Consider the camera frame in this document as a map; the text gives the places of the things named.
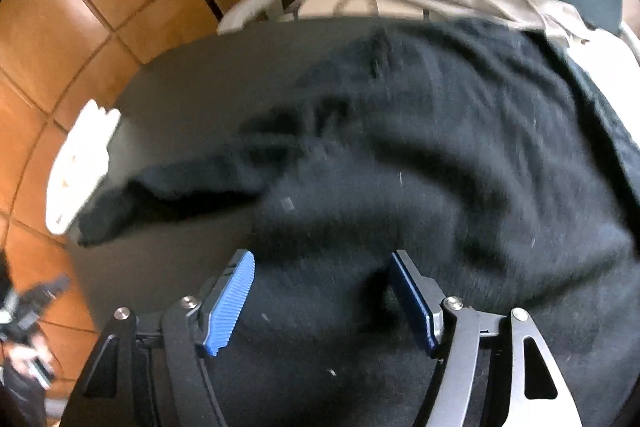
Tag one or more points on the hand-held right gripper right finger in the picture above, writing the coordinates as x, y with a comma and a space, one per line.
412, 302

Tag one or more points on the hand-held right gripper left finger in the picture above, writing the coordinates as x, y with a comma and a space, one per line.
232, 302

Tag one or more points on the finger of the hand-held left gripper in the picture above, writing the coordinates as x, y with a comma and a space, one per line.
47, 294

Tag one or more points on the white knitted sweater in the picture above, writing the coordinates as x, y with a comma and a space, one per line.
75, 167

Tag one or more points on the black sweater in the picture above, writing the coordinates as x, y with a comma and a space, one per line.
425, 157

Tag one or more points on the person's left hand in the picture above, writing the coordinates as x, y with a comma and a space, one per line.
22, 357

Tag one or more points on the wooden wardrobe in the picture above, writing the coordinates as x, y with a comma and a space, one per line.
60, 32

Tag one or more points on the white printed seat cushion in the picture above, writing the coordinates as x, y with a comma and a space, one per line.
320, 4

